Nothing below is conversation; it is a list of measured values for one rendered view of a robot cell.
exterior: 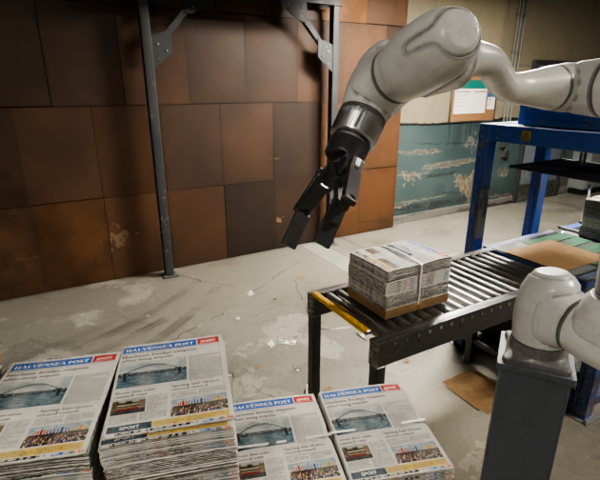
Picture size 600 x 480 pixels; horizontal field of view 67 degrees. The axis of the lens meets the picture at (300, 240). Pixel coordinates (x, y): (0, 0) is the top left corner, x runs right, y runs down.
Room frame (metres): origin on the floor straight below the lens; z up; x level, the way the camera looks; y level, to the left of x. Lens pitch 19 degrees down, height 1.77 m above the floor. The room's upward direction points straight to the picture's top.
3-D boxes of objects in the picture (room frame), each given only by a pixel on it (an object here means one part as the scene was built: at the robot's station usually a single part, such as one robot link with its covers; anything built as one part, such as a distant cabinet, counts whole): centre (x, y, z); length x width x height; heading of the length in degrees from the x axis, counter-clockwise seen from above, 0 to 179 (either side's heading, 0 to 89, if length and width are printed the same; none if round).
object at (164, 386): (0.98, 0.33, 1.07); 0.37 x 0.29 x 0.01; 13
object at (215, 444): (0.96, 0.32, 0.95); 0.38 x 0.29 x 0.23; 13
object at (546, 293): (1.18, -0.72, 1.17); 0.18 x 0.16 x 0.22; 23
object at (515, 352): (1.21, -0.73, 1.03); 0.22 x 0.18 x 0.06; 154
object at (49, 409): (0.89, 0.60, 1.07); 0.37 x 0.28 x 0.01; 10
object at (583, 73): (1.12, -0.67, 1.77); 0.18 x 0.14 x 0.13; 113
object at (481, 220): (2.88, -1.17, 0.77); 0.09 x 0.09 x 1.55; 30
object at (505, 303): (1.92, -0.88, 0.74); 1.34 x 0.05 x 0.12; 120
